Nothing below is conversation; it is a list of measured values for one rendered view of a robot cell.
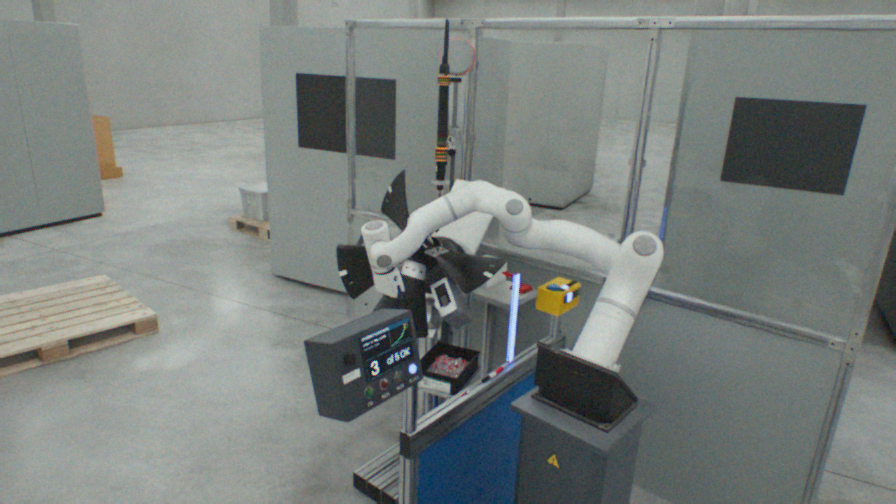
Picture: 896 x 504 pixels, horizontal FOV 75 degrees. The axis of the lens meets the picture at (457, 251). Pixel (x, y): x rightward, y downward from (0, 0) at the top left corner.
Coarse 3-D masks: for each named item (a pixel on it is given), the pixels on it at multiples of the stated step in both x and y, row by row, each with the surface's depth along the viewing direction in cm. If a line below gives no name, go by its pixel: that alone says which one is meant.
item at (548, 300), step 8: (552, 280) 225; (560, 280) 225; (568, 280) 226; (544, 288) 216; (568, 288) 218; (576, 288) 221; (544, 296) 216; (552, 296) 214; (560, 296) 212; (536, 304) 219; (544, 304) 217; (552, 304) 215; (560, 304) 213; (568, 304) 219; (576, 304) 225; (552, 312) 216; (560, 312) 215
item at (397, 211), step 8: (400, 176) 235; (392, 184) 240; (400, 184) 234; (392, 192) 239; (400, 192) 233; (384, 200) 244; (392, 200) 238; (400, 200) 232; (384, 208) 244; (392, 208) 239; (400, 208) 231; (392, 216) 240; (400, 216) 232; (408, 216) 226; (400, 224) 233
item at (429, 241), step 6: (426, 240) 215; (432, 240) 225; (438, 240) 224; (420, 246) 213; (432, 246) 219; (438, 246) 222; (420, 252) 214; (408, 258) 218; (414, 258) 216; (420, 258) 217; (426, 258) 221; (432, 258) 221; (426, 264) 221; (432, 264) 220; (426, 270) 222
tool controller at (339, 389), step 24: (384, 312) 149; (408, 312) 147; (336, 336) 133; (360, 336) 134; (384, 336) 140; (408, 336) 146; (312, 360) 134; (336, 360) 129; (360, 360) 134; (384, 360) 140; (408, 360) 146; (312, 384) 137; (336, 384) 130; (360, 384) 134; (408, 384) 146; (336, 408) 132; (360, 408) 134
